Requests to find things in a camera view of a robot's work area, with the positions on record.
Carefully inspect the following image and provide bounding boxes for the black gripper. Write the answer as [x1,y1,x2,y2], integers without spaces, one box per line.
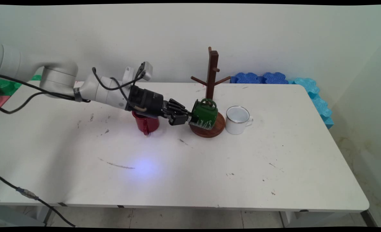
[126,85,191,126]

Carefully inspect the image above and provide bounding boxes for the green enamel mug white lettering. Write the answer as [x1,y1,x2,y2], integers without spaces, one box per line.
[189,98,218,130]

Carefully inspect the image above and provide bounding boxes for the red enamel mug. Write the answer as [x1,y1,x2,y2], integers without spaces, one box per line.
[132,111,160,136]

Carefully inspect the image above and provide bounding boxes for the dark wooden mug tree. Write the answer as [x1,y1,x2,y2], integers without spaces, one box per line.
[189,47,232,138]

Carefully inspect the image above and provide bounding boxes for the dark blue foam block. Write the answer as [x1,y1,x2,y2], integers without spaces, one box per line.
[262,72,289,84]
[230,72,262,84]

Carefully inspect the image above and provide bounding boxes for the blue foam mats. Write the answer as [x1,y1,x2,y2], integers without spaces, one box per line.
[289,77,334,129]

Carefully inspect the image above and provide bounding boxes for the white table leg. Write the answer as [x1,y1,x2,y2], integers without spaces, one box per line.
[280,211,348,227]

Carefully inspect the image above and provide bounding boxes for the green foam mat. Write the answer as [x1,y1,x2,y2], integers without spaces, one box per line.
[0,75,42,96]

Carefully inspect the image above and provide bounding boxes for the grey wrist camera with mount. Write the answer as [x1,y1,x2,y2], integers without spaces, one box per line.
[123,61,153,85]

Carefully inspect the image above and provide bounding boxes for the black looped wrist cable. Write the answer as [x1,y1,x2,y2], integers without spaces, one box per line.
[91,67,146,112]

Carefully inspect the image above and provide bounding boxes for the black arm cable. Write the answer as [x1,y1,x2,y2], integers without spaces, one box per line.
[0,73,91,115]

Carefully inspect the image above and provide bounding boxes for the black cable with grey connector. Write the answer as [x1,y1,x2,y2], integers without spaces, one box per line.
[0,173,76,227]

